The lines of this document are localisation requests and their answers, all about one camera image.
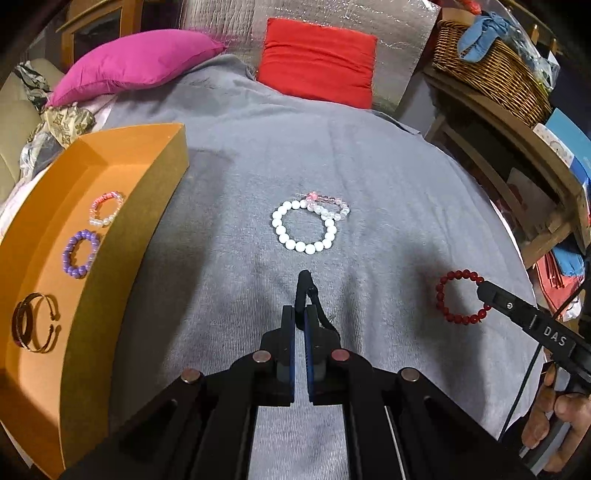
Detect magenta pillow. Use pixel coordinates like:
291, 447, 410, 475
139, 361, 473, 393
48, 29, 225, 107

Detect beige leather sofa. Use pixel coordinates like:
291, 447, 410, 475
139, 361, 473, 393
0, 73, 40, 202

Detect blue cloth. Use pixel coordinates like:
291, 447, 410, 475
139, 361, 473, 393
457, 12, 511, 63

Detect pink bed sheet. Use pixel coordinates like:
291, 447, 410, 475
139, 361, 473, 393
1, 95, 116, 237

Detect wooden cabinet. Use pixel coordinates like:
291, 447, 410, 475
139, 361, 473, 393
56, 0, 144, 71

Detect red bead bracelet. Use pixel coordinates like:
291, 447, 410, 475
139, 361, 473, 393
434, 269, 493, 326

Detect red cushion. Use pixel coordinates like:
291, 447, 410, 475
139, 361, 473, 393
257, 18, 378, 109

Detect wooden shelf frame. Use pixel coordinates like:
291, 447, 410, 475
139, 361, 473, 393
423, 67, 590, 267

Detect orange cardboard box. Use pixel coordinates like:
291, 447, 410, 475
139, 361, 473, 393
1, 123, 189, 478

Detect silver insulation panel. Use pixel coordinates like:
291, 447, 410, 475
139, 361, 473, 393
178, 0, 440, 113

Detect wicker basket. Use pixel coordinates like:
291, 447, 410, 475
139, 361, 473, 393
433, 20, 552, 127

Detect grey plastic bag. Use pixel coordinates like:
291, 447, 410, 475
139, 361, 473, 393
19, 131, 63, 180

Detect purple bead bracelet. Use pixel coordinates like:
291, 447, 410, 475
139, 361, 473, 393
61, 229, 101, 279

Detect white bead bracelet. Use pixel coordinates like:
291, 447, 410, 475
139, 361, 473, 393
270, 198, 339, 255

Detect black cable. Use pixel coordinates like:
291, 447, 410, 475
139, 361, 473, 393
496, 285, 585, 439

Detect silver wire bangle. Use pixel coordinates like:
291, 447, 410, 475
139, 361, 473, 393
19, 292, 59, 354

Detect grey blanket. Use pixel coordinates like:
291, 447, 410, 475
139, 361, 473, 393
98, 54, 544, 480

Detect small pink white bracelet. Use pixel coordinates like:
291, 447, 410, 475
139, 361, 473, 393
304, 190, 352, 222

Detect dark red bangle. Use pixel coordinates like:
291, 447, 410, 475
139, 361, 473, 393
11, 292, 41, 350

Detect person's right hand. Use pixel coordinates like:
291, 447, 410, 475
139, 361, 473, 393
521, 363, 591, 472

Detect patterned beige scarf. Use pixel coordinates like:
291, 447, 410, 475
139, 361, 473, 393
41, 103, 95, 148

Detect pink and clear bead bracelet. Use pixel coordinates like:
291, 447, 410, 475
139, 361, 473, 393
88, 190, 126, 228

